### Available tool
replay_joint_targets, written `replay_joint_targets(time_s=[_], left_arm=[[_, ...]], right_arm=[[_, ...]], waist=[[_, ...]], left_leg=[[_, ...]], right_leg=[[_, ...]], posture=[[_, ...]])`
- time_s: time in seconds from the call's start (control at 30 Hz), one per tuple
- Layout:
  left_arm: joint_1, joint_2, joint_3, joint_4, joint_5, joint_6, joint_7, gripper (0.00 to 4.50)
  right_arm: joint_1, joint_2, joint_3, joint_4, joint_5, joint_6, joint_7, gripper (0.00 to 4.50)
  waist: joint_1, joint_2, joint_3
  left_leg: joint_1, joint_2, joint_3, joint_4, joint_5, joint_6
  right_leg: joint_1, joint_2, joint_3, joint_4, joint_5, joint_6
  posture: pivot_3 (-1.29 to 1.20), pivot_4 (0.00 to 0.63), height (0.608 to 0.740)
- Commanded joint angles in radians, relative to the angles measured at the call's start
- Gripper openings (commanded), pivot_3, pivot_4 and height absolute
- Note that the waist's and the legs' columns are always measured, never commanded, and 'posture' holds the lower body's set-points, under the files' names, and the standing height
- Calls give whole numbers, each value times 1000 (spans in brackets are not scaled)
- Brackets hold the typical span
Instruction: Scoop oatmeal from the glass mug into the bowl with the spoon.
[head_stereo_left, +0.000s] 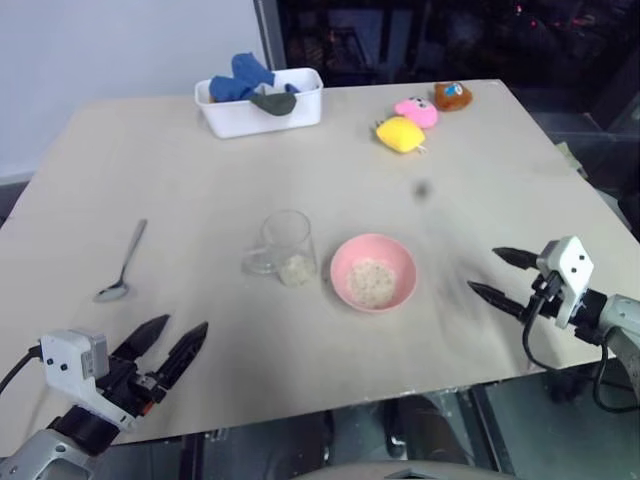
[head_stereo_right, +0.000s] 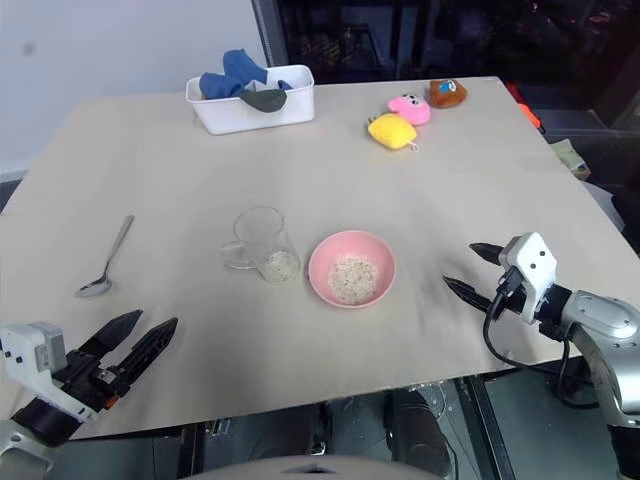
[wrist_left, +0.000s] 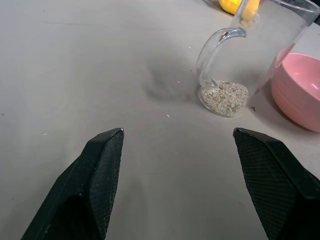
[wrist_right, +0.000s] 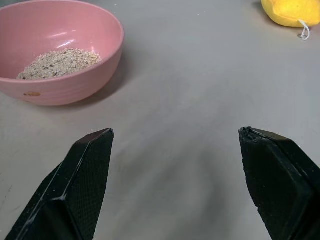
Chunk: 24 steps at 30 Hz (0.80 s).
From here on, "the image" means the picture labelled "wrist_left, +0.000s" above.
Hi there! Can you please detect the beige grain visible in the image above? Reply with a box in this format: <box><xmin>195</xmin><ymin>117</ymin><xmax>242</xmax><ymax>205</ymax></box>
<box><xmin>200</xmin><ymin>79</ymin><xmax>249</xmax><ymax>117</ymax></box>

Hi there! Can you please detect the pink bowl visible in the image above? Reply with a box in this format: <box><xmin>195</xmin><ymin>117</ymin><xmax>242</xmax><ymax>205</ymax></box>
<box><xmin>271</xmin><ymin>47</ymin><xmax>320</xmax><ymax>133</ymax></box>

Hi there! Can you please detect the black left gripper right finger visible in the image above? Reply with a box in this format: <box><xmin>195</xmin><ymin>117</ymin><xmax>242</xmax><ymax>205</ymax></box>
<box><xmin>232</xmin><ymin>127</ymin><xmax>320</xmax><ymax>240</ymax></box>

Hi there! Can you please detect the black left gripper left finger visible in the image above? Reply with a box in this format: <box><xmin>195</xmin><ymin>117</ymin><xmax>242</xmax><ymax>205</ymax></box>
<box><xmin>20</xmin><ymin>127</ymin><xmax>125</xmax><ymax>240</ymax></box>

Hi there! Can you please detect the yellow toy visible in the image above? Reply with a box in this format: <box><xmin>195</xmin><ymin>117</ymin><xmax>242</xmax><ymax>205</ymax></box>
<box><xmin>218</xmin><ymin>0</ymin><xmax>261</xmax><ymax>27</ymax></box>

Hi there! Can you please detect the clear glass mug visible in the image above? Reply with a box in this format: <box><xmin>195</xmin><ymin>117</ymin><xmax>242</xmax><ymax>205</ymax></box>
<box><xmin>194</xmin><ymin>0</ymin><xmax>320</xmax><ymax>119</ymax></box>

